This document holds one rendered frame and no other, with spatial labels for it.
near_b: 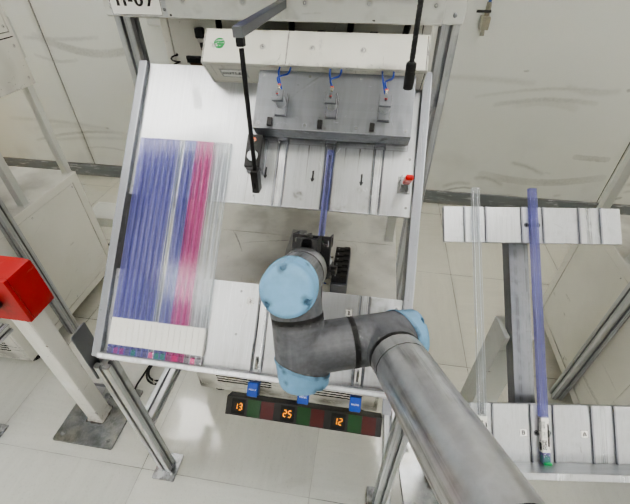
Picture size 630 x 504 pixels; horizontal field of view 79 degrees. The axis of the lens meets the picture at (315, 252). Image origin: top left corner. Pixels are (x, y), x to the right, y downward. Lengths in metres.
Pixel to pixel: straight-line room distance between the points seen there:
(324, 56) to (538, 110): 1.94
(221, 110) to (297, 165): 0.23
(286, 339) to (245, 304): 0.36
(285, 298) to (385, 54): 0.59
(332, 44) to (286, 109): 0.17
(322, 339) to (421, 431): 0.19
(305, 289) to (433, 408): 0.20
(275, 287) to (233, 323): 0.40
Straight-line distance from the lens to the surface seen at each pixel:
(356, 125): 0.85
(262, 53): 0.93
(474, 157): 2.72
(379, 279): 1.22
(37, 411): 1.97
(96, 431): 1.79
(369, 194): 0.86
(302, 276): 0.48
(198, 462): 1.61
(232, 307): 0.88
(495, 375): 1.00
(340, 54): 0.91
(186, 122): 1.01
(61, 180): 2.04
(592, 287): 1.77
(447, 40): 0.98
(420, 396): 0.44
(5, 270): 1.28
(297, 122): 0.86
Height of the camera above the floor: 1.45
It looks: 40 degrees down
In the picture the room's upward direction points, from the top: straight up
